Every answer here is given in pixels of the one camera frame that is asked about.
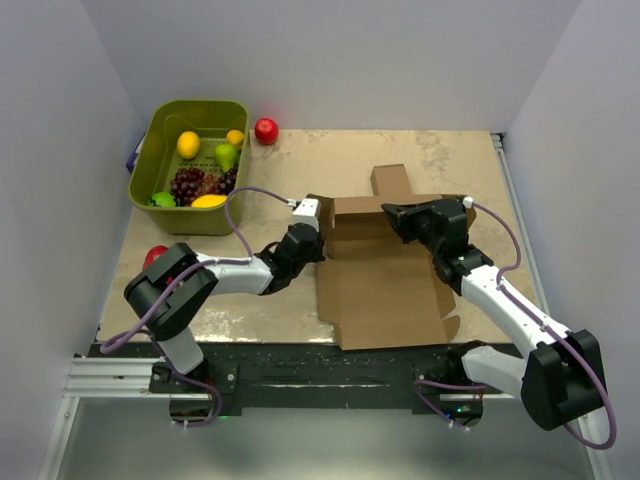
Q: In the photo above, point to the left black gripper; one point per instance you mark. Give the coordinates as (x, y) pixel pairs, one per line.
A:
(317, 255)

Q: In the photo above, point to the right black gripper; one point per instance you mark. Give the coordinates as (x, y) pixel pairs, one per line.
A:
(405, 216)

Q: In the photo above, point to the brown cardboard box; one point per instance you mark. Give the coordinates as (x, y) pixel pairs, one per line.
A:
(375, 290)

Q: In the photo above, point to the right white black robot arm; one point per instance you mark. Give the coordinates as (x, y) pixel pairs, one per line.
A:
(558, 375)

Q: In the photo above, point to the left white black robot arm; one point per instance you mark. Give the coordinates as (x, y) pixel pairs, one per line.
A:
(168, 294)

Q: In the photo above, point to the yellow mango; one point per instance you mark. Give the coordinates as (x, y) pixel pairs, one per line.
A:
(209, 201)

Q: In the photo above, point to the green pear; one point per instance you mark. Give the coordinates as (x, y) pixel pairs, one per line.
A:
(226, 156)

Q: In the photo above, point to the red apple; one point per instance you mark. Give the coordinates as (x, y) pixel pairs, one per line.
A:
(266, 131)

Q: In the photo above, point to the small orange fruit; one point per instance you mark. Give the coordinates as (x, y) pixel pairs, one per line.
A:
(235, 138)

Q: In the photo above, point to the dark purple grapes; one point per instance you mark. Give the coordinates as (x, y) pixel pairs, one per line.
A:
(189, 184)

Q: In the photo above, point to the green plastic basket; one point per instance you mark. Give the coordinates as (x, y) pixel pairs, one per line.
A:
(159, 161)

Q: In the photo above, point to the pink dragon fruit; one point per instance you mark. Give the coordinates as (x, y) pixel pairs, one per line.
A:
(153, 254)

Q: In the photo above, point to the yellow lemon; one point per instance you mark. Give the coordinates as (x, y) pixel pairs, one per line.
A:
(188, 145)

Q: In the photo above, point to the blue white booklet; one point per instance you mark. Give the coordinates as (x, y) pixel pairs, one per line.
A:
(134, 155)

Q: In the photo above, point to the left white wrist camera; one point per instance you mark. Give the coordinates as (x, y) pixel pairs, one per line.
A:
(308, 212)

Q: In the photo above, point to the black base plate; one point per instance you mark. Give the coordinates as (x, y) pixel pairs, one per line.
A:
(312, 376)

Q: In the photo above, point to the aluminium frame rail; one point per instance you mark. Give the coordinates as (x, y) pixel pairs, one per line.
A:
(491, 448)

